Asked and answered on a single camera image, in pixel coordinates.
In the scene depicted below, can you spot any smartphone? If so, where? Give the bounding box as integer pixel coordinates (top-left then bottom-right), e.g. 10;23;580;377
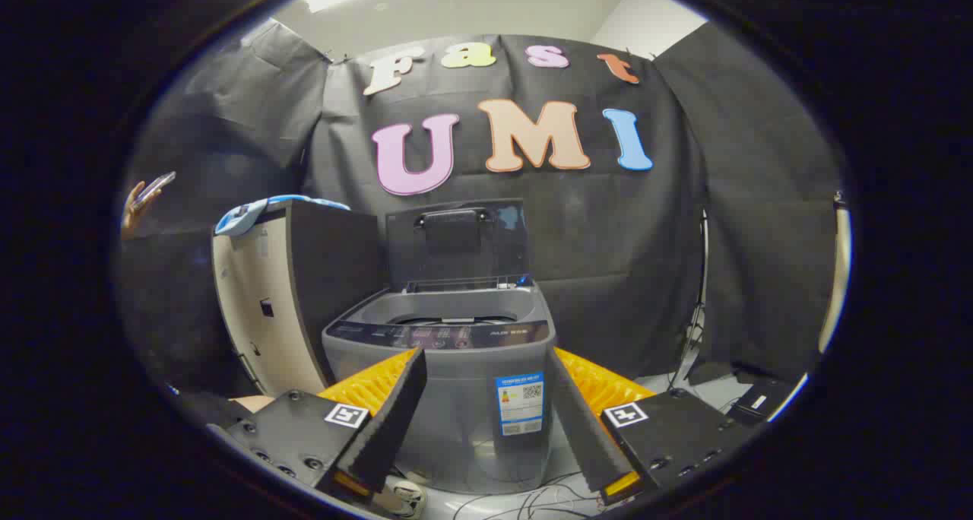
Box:
135;172;177;206

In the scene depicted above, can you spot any grey washing machine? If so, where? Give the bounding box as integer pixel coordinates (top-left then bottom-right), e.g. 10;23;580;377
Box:
322;281;558;495

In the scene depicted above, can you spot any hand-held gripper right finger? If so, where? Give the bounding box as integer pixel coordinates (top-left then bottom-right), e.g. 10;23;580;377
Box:
546;345;753;506

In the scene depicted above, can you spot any light blue shirt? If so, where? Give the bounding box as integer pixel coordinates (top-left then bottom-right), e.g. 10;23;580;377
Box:
215;195;352;236

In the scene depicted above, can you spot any beige cabinet with black top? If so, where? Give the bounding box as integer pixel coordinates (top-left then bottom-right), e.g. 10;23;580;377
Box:
211;199;388;396

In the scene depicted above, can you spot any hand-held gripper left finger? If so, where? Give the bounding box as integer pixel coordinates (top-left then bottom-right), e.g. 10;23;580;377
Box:
227;345;428;502

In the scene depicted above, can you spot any bundle of floor cables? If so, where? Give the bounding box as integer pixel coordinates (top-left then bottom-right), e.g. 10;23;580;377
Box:
448;473;609;520

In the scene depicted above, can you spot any black light stand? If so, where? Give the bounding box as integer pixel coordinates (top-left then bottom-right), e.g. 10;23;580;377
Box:
669;208;712;388

